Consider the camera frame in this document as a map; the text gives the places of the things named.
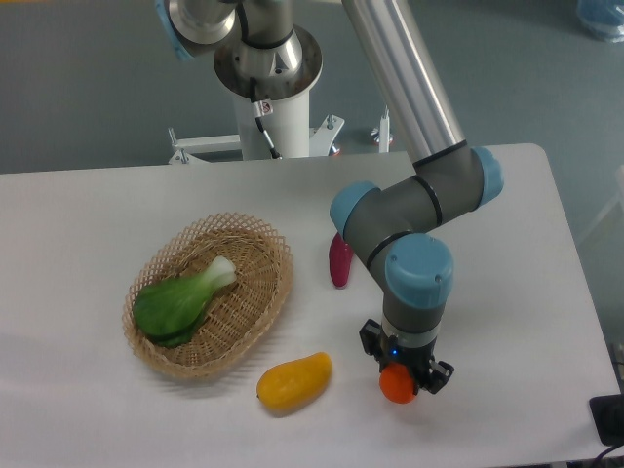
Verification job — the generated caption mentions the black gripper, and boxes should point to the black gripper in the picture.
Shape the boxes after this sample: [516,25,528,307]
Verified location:
[359,319,454,394]

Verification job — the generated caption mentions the orange fruit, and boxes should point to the orange fruit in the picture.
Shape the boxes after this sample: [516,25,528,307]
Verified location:
[379,363,415,405]

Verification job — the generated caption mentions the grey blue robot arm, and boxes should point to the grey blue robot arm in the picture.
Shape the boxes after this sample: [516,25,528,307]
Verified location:
[156,1,503,393]

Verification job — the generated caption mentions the yellow mango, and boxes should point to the yellow mango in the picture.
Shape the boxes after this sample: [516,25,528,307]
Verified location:
[256,352,332,412]

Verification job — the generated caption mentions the purple sweet potato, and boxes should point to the purple sweet potato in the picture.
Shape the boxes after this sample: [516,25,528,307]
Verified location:
[329,233,354,289]

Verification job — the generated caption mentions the woven bamboo basket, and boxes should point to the woven bamboo basket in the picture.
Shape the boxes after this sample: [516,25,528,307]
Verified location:
[121,211,294,380]

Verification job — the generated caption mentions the black device at table edge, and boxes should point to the black device at table edge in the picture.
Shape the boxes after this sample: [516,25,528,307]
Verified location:
[589,394,623,446]

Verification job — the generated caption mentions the green bok choy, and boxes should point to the green bok choy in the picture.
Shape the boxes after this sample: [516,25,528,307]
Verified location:
[132,256,236,348]

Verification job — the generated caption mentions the blue object top right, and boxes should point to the blue object top right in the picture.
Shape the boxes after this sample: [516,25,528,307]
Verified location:
[576,0,623,43]

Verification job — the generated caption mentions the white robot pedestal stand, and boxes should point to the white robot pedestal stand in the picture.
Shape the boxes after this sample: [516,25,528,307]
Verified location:
[167,87,396,166]

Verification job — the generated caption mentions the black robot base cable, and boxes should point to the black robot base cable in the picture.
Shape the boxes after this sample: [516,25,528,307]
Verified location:
[248,76,283,160]

